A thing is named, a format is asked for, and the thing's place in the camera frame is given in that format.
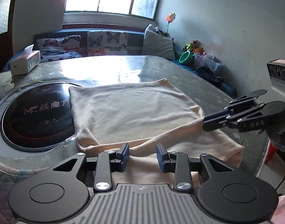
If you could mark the brown plush bear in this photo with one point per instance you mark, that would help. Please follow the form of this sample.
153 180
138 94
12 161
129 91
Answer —
191 45

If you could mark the white tissue box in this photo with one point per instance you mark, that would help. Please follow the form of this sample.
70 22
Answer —
23 63

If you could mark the person's pink clothing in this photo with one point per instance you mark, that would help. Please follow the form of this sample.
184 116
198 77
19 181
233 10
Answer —
283 210

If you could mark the cream knit garment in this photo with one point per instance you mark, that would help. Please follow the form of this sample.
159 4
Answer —
133 109

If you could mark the red plastic stool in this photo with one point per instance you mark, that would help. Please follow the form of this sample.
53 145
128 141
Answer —
272 152

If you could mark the blue patterned sofa cover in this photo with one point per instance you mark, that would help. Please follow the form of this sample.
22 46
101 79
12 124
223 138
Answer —
228 89

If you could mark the person's right hand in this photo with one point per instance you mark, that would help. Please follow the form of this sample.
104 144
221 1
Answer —
281 137

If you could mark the butterfly print pillow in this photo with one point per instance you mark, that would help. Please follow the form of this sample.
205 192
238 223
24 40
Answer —
107 43
58 49

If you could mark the dark blue clothing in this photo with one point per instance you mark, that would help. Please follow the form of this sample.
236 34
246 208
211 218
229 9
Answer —
207 74

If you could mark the green plastic bowl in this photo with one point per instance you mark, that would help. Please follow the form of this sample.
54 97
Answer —
186 57

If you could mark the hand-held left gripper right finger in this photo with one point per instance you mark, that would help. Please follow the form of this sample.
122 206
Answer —
160 157

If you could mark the black white plush toy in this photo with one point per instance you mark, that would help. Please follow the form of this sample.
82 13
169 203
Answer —
160 31

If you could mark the blue corner sofa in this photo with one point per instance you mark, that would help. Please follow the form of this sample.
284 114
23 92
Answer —
133 40

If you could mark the colourful pinwheel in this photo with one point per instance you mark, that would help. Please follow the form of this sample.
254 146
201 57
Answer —
170 18

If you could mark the round black induction cooktop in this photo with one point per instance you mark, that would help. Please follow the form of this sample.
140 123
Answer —
35 112

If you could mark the orange plush toy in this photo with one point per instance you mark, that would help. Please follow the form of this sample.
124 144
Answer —
198 50

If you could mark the grey square pillow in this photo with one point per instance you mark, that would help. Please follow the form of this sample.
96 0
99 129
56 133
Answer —
157 45

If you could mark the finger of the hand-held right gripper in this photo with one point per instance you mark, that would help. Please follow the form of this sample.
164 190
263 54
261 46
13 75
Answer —
217 123
242 101

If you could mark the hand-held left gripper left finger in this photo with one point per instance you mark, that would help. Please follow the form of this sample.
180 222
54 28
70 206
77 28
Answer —
125 156

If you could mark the white pillow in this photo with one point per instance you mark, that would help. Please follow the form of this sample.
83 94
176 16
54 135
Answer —
149 28

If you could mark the clear plastic storage box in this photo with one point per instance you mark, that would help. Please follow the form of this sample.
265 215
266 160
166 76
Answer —
210 61

